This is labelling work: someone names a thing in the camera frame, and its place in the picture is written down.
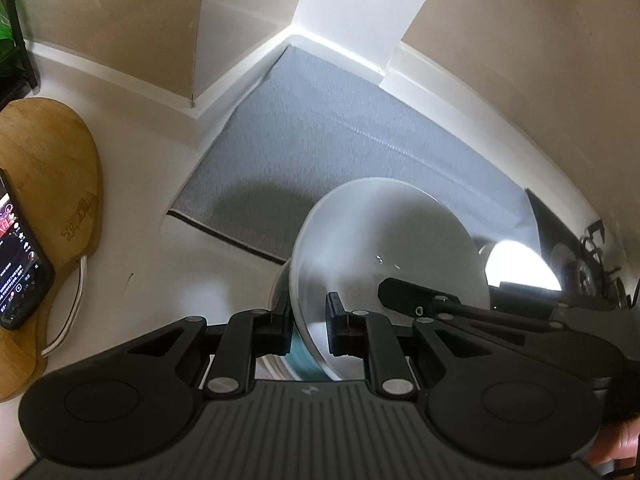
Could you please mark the white bowl with patterned exterior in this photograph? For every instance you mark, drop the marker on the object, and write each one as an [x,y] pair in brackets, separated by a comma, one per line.
[380,230]

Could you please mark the green item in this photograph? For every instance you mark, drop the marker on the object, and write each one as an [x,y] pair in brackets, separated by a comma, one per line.
[4,35]

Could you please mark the grey mat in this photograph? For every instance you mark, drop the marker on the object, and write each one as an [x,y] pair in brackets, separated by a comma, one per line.
[325,135]

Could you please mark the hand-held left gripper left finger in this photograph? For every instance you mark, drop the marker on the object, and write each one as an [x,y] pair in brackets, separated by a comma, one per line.
[282,330]

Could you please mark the wooden cutting board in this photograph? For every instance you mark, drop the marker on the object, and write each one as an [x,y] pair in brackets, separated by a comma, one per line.
[45,135]

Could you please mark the black smartphone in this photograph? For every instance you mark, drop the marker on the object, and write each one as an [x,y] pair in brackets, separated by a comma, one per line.
[25,270]

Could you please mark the black cooktop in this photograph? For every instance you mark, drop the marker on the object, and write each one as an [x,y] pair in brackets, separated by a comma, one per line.
[542,225]

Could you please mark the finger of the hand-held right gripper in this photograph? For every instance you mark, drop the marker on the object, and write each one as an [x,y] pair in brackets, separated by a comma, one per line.
[405,292]

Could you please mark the person's right hand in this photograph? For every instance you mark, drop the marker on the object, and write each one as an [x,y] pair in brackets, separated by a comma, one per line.
[620,440]

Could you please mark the black rack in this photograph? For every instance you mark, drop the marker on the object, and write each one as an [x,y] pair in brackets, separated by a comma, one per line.
[22,50]

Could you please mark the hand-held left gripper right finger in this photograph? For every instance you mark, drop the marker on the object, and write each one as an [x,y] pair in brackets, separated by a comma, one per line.
[336,332]

